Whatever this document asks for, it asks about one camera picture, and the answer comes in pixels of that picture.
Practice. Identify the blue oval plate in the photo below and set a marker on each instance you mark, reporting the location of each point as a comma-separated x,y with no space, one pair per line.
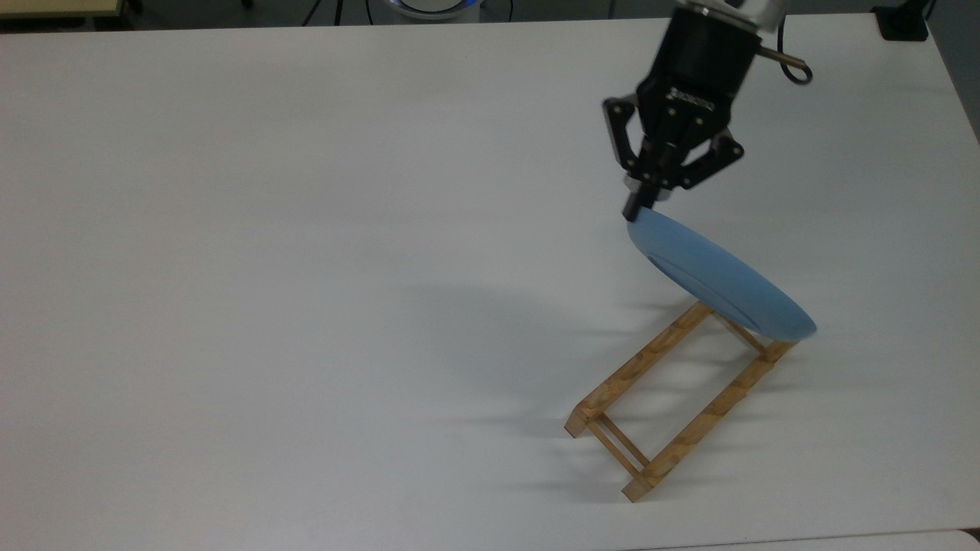
720,279

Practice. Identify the wooden plate rack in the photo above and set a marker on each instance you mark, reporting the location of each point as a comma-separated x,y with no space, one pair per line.
658,360

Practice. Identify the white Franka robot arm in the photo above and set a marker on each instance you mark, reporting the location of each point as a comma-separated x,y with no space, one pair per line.
739,11

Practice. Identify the black tripod legs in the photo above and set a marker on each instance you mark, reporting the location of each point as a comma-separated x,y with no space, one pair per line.
325,11

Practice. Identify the black clamp block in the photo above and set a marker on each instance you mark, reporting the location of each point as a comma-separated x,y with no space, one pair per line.
902,21

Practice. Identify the light wooden table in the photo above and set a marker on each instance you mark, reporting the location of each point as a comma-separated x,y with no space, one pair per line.
57,7

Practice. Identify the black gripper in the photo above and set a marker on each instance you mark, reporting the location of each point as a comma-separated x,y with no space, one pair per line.
693,73

